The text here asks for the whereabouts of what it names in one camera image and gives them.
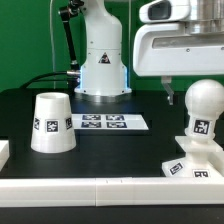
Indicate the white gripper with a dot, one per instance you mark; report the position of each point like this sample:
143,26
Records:
167,50

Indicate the white lamp bulb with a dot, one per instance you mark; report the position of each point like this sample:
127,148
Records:
205,103

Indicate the white lamp base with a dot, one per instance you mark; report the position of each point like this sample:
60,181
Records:
195,163

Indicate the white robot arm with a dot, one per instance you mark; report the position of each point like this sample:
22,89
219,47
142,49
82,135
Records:
103,75

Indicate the white lamp shade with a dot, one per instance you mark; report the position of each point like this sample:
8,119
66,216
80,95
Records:
53,130

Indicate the white marker sheet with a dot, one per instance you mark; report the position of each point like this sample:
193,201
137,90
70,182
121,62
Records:
109,121

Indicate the white front fence bar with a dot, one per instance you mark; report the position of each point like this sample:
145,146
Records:
110,191

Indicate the white fence bar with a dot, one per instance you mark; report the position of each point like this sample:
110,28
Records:
110,191
4,152

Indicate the white left fence bar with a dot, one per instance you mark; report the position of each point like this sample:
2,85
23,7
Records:
4,152

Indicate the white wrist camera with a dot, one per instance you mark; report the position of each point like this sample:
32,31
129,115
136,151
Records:
164,10

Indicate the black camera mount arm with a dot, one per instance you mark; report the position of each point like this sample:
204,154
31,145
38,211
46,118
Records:
66,13

